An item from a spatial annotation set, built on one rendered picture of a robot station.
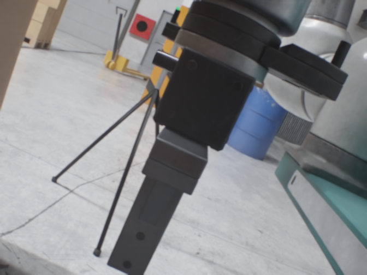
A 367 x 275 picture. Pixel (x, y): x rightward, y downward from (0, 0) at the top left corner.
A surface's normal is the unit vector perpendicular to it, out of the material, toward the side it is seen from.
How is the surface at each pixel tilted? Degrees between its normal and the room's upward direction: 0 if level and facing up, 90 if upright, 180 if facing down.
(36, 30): 90
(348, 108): 90
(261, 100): 90
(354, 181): 60
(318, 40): 79
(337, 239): 90
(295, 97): 123
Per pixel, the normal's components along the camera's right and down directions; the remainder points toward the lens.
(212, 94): -0.09, 0.21
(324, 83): 0.27, 0.35
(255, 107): -0.55, -0.04
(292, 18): 0.60, 0.44
